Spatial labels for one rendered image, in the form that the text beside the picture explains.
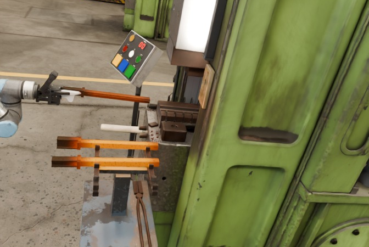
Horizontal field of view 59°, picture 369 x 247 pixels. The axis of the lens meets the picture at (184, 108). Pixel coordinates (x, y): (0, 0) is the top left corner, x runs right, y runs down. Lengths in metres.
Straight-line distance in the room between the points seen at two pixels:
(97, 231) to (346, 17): 1.23
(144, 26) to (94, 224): 5.49
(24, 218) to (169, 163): 1.20
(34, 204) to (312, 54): 2.04
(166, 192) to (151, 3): 5.18
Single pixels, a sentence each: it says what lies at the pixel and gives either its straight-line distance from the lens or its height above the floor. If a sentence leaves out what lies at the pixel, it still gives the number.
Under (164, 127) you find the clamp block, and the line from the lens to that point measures 1.59.
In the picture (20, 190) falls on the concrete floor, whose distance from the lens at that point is 2.70.
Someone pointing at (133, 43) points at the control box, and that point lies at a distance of 2.23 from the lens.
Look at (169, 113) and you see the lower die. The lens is 1.70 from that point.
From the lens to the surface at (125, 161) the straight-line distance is 1.31.
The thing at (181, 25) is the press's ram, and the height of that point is 1.47.
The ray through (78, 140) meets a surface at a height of 1.00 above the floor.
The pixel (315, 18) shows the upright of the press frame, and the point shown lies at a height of 1.64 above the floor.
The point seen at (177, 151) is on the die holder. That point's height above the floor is 0.88.
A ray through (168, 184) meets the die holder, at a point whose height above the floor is 0.66.
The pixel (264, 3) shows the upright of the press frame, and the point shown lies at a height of 1.66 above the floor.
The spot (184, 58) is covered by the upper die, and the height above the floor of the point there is 1.31.
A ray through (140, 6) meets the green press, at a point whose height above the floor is 0.60.
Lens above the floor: 1.78
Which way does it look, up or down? 26 degrees down
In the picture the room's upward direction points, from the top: 12 degrees clockwise
